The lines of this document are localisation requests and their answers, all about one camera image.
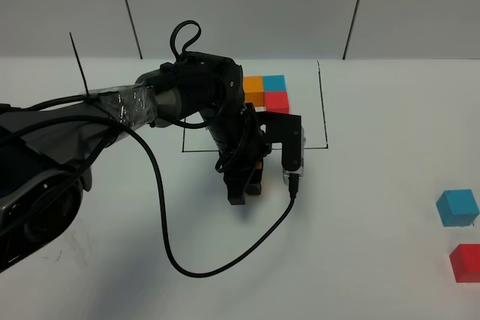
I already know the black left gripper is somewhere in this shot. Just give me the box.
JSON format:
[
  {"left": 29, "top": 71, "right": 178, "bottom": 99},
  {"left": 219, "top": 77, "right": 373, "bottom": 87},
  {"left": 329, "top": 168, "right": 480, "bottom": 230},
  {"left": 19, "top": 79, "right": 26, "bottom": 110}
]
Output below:
[{"left": 208, "top": 102, "right": 272, "bottom": 206}]

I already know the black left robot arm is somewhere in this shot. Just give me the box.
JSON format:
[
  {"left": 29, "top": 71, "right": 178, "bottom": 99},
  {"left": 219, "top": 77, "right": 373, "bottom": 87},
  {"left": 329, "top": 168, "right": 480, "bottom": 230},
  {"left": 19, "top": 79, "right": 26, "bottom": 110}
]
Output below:
[{"left": 1, "top": 50, "right": 272, "bottom": 270}]

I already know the red template block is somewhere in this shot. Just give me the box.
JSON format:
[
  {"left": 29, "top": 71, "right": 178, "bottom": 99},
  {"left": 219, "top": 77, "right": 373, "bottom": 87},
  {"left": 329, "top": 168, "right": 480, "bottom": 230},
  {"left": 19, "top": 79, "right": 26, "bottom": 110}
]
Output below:
[{"left": 264, "top": 91, "right": 290, "bottom": 114}]

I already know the orange template block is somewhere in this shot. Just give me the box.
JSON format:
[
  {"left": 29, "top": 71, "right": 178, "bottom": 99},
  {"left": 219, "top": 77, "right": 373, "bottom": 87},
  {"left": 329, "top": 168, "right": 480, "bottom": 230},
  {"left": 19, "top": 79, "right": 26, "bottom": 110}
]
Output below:
[{"left": 243, "top": 76, "right": 264, "bottom": 107}]

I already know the blue template block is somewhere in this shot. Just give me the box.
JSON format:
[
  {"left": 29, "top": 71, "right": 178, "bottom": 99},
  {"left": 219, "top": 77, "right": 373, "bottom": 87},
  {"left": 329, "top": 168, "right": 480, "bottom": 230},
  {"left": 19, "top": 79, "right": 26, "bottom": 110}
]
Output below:
[{"left": 262, "top": 75, "right": 287, "bottom": 93}]

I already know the black camera cable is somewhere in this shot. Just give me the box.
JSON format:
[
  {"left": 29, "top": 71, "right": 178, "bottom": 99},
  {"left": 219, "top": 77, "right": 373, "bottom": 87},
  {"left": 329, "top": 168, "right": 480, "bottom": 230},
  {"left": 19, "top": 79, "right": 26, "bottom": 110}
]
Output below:
[{"left": 10, "top": 115, "right": 300, "bottom": 280}]

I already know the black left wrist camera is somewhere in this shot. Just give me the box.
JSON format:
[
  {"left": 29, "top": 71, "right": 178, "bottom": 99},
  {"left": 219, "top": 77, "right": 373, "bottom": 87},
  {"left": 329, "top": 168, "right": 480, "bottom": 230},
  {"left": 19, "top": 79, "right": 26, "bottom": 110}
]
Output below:
[{"left": 258, "top": 112, "right": 305, "bottom": 177}]

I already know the black cable tie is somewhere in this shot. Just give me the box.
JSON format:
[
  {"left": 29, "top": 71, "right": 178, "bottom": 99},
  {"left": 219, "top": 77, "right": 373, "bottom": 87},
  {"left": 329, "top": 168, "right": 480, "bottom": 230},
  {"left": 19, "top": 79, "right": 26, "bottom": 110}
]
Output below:
[{"left": 69, "top": 31, "right": 90, "bottom": 98}]

